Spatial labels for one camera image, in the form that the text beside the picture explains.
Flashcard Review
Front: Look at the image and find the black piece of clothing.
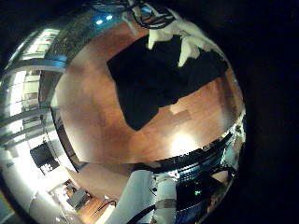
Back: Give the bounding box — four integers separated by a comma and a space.
107, 34, 230, 132

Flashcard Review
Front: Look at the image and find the black computer box with lights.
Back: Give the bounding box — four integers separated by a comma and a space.
176, 175, 221, 214

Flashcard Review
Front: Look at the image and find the black monitor screen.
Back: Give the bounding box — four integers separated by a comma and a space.
29, 141, 61, 170

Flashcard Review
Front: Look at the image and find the grey office chair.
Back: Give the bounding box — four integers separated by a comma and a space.
65, 189, 89, 210

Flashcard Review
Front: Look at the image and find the thin black cable loop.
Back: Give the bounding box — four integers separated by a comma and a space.
130, 2, 176, 30

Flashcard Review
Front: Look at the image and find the thick black cable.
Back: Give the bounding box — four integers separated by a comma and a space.
126, 204, 157, 224

